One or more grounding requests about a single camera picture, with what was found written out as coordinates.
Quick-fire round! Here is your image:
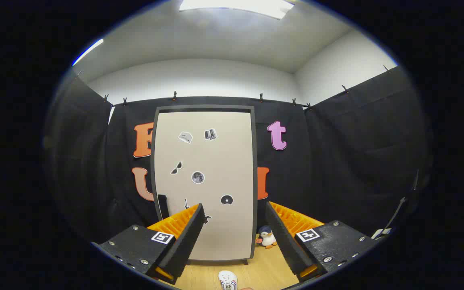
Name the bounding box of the rectangular ceiling light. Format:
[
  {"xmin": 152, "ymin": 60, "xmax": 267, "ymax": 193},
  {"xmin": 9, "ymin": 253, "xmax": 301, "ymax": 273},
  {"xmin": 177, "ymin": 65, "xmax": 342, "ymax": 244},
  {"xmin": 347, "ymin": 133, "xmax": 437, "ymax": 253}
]
[{"xmin": 179, "ymin": 0, "xmax": 295, "ymax": 20}]

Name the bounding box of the black door handle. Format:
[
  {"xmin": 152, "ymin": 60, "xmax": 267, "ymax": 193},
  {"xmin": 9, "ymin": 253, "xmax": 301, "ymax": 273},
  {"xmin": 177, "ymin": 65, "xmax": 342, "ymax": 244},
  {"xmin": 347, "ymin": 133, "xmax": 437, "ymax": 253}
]
[{"xmin": 157, "ymin": 195, "xmax": 170, "ymax": 219}]

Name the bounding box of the black backdrop cloth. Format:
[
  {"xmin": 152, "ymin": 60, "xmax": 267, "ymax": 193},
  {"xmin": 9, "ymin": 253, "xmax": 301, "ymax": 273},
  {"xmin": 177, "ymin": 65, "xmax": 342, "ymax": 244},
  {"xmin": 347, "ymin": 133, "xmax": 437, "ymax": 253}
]
[{"xmin": 45, "ymin": 66, "xmax": 432, "ymax": 242}]

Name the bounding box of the penguin plush toy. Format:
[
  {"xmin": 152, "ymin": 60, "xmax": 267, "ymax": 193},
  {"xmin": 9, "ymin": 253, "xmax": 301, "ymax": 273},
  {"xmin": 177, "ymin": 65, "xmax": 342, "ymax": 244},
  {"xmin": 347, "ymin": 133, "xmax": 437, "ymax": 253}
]
[{"xmin": 256, "ymin": 226, "xmax": 278, "ymax": 249}]

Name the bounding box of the dark grey shoe cabinet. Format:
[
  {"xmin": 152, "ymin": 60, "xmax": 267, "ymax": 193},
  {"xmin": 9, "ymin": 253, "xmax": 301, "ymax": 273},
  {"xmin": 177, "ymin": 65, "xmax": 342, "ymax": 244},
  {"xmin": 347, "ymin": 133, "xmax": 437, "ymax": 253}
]
[{"xmin": 150, "ymin": 106, "xmax": 257, "ymax": 265}]

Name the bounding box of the narrow ceiling light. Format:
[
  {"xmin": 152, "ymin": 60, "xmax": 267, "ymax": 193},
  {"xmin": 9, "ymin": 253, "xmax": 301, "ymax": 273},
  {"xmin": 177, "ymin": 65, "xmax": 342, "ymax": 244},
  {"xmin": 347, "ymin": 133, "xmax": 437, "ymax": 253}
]
[{"xmin": 72, "ymin": 39, "xmax": 104, "ymax": 66}]

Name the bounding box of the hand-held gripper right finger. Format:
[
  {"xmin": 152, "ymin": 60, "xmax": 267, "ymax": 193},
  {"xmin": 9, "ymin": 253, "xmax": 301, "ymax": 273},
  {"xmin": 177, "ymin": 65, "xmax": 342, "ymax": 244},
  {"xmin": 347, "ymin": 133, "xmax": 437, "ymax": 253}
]
[{"xmin": 265, "ymin": 201, "xmax": 381, "ymax": 282}]

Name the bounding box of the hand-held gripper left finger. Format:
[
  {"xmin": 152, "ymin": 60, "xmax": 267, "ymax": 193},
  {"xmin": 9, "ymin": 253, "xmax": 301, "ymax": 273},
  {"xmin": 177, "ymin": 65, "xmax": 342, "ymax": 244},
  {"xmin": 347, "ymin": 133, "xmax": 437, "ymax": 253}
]
[{"xmin": 91, "ymin": 203, "xmax": 206, "ymax": 285}]

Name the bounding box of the white canvas shoe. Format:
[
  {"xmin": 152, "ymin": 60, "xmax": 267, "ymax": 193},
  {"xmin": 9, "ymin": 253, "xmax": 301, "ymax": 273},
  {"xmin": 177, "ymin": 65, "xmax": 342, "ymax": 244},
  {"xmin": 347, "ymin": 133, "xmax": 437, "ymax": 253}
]
[{"xmin": 218, "ymin": 270, "xmax": 238, "ymax": 290}]

